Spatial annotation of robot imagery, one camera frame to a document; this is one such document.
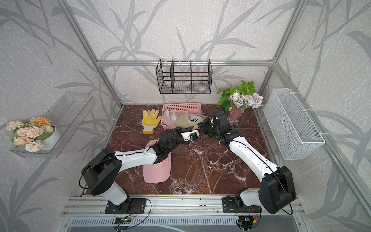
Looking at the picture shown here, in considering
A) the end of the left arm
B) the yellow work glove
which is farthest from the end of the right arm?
the yellow work glove

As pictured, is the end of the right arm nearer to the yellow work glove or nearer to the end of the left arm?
the end of the left arm

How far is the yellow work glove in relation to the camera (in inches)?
41.3
